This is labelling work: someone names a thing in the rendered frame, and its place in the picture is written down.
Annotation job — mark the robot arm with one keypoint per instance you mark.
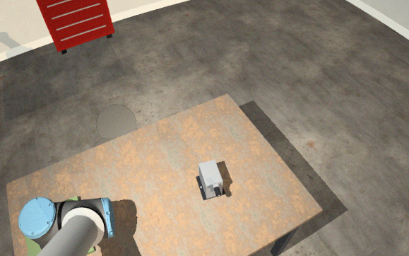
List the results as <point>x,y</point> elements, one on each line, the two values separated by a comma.
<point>67,228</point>

